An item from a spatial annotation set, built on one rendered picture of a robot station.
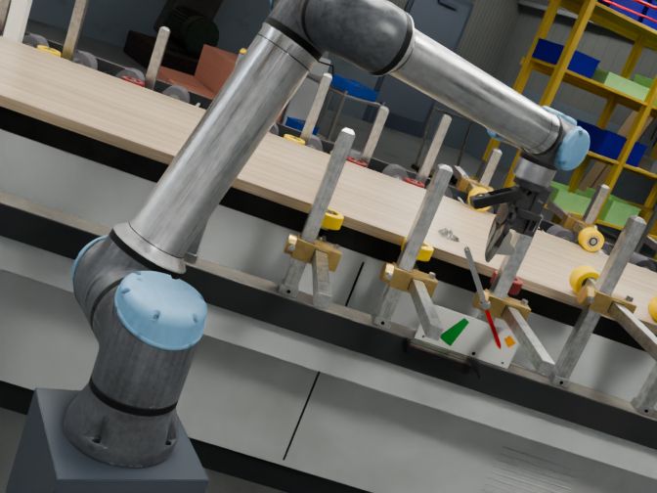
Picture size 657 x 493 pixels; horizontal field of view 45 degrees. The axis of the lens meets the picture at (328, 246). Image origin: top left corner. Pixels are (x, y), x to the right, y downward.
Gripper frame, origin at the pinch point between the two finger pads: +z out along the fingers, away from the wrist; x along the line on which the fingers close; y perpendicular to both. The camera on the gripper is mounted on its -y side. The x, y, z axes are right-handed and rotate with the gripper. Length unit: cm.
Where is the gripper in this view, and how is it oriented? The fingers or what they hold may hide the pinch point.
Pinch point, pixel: (486, 255)
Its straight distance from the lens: 191.0
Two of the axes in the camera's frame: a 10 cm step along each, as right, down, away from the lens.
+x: -0.3, -3.0, 9.5
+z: -3.5, 9.0, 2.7
